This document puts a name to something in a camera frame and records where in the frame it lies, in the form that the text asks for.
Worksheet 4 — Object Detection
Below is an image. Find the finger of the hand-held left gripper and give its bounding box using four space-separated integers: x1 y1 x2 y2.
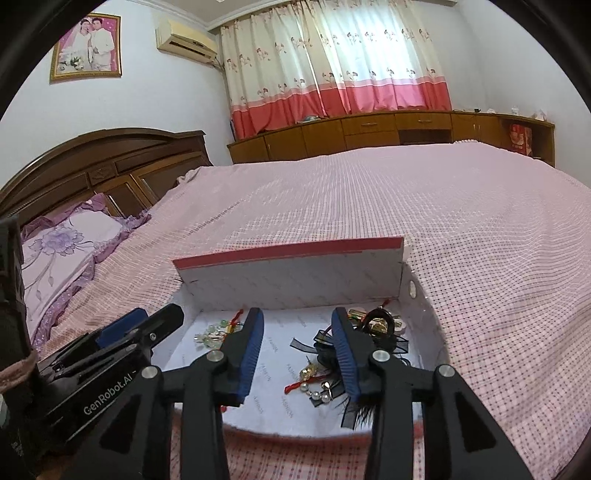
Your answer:
95 309 149 350
137 304 185 352

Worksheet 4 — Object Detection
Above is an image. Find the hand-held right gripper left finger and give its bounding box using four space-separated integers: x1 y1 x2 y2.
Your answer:
74 307 265 480

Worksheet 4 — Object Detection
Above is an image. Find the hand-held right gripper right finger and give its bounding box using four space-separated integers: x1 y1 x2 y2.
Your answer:
331 306 532 480

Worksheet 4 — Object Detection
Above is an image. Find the pink cardboard box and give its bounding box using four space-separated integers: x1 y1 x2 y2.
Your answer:
172 236 452 438

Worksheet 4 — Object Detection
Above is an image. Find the black ribbon feather hair accessory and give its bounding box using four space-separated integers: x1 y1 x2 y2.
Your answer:
290 323 411 431

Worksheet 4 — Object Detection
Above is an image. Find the pearl gold brooch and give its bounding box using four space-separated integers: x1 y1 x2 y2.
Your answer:
298 377 336 405

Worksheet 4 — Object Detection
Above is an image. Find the black hair claw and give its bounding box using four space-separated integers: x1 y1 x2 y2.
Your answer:
359 308 400 335

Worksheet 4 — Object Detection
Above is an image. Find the purple floral pillow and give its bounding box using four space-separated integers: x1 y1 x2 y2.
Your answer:
21 193 152 357

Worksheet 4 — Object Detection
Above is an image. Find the dark wooden headboard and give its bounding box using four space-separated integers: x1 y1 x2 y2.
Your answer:
0 128 214 223

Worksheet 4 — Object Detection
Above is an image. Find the pink checkered bedspread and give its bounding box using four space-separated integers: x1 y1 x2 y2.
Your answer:
32 141 591 480

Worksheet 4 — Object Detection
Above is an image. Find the long wooden cabinet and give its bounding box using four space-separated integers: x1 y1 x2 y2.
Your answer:
227 110 556 168

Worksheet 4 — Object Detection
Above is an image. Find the red gift box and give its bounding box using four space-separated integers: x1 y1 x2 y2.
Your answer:
509 122 533 156

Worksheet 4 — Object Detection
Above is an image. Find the framed wedding photo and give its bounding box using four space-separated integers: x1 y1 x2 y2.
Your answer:
50 13 123 84

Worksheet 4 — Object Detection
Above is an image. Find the cream and pink curtain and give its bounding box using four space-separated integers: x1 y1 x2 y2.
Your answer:
219 0 452 140

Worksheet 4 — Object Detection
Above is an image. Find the green pearl bracelet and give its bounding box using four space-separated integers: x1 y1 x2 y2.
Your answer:
193 323 232 350

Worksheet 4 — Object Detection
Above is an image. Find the cream wall air conditioner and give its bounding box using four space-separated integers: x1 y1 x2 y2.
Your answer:
155 17 219 64

